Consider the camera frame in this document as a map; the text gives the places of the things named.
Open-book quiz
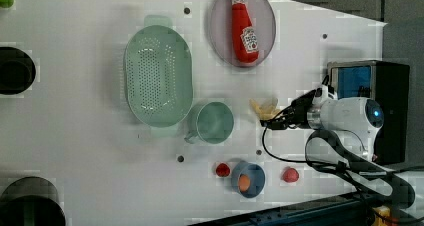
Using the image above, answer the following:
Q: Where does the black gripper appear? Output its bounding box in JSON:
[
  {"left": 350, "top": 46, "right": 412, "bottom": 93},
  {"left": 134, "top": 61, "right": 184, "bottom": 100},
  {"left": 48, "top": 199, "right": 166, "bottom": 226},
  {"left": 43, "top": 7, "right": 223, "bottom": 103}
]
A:
[{"left": 260, "top": 89, "right": 316, "bottom": 130}]

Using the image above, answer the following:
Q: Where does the yellow plush banana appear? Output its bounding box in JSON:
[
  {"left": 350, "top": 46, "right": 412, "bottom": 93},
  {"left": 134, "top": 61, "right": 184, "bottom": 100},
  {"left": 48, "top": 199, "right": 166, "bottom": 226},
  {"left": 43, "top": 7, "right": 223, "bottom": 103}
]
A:
[{"left": 249, "top": 97, "right": 280, "bottom": 120}]

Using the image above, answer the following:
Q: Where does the green mug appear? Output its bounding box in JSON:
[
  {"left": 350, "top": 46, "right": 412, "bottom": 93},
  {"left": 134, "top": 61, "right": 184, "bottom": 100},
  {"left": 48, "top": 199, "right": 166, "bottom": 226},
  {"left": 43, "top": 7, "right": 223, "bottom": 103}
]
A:
[{"left": 184, "top": 102, "right": 234, "bottom": 144}]

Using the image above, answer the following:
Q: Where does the pink red strawberry toy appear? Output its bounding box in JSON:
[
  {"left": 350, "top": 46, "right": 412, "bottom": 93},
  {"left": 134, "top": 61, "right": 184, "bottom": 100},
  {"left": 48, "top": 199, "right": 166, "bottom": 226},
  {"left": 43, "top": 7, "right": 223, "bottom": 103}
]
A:
[{"left": 282, "top": 167, "right": 299, "bottom": 183}]

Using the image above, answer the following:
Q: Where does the blue bowl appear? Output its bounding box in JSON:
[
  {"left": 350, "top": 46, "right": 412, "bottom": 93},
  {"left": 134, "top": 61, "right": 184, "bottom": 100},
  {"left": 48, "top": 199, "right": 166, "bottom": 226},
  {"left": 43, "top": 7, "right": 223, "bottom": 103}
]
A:
[{"left": 230, "top": 161, "right": 266, "bottom": 199}]

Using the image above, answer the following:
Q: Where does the orange ball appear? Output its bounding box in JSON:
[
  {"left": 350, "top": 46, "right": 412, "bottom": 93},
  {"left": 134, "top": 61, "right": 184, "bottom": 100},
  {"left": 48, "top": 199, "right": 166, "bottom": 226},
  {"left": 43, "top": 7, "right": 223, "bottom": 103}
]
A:
[{"left": 238, "top": 175, "right": 251, "bottom": 192}]

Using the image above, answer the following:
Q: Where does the dark red strawberry toy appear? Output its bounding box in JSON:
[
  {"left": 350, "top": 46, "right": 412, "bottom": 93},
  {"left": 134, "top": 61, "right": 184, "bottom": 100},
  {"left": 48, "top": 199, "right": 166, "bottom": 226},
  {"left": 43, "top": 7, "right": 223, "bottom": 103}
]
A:
[{"left": 215, "top": 163, "right": 231, "bottom": 177}]

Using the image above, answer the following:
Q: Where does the red ketchup bottle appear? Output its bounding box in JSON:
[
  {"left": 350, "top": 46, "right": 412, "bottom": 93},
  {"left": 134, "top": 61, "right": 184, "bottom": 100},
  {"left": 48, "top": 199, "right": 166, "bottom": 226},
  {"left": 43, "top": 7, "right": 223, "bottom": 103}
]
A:
[{"left": 231, "top": 0, "right": 259, "bottom": 63}]

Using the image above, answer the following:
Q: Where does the grey round plate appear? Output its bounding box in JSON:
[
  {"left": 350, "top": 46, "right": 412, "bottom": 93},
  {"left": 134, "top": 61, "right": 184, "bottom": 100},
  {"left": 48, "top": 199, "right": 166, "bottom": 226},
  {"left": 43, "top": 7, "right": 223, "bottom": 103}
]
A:
[{"left": 208, "top": 0, "right": 276, "bottom": 68}]

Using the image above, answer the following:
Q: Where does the black toaster oven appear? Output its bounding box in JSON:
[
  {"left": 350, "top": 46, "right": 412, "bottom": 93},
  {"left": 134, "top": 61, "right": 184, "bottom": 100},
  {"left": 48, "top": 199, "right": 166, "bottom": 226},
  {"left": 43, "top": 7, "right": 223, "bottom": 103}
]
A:
[{"left": 327, "top": 60, "right": 410, "bottom": 165}]

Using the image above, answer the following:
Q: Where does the green perforated colander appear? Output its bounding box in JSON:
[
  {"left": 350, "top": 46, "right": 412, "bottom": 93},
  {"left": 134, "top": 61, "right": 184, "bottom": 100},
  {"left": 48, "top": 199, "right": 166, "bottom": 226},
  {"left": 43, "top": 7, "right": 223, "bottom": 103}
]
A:
[{"left": 123, "top": 15, "right": 193, "bottom": 137}]

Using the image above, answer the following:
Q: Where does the yellow red object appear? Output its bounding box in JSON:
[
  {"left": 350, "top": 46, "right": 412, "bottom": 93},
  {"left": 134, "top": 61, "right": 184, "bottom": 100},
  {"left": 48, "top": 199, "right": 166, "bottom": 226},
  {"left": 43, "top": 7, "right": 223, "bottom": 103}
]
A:
[{"left": 372, "top": 206, "right": 391, "bottom": 226}]

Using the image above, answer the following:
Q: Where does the black round base lower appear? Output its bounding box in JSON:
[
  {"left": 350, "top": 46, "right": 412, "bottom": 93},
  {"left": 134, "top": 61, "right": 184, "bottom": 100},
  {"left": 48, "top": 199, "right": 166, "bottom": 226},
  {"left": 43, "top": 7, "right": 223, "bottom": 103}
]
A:
[{"left": 1, "top": 176, "right": 66, "bottom": 226}]

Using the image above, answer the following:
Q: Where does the black round base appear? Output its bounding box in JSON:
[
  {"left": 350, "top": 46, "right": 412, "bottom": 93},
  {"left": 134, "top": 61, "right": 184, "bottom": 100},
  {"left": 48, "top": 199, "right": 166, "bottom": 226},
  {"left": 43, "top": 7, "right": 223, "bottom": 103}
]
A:
[
  {"left": 0, "top": 47, "right": 36, "bottom": 95},
  {"left": 1, "top": 176, "right": 66, "bottom": 226}
]

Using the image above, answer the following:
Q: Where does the black round base upper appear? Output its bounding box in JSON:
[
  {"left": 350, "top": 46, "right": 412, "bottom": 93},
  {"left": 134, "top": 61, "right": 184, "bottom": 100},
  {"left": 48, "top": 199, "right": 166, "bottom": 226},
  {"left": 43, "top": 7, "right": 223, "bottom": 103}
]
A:
[{"left": 0, "top": 47, "right": 36, "bottom": 95}]

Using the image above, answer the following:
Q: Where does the black cable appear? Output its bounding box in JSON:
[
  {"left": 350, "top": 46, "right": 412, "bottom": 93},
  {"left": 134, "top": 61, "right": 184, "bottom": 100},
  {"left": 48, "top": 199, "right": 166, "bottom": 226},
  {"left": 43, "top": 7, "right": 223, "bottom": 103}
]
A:
[{"left": 261, "top": 74, "right": 424, "bottom": 226}]

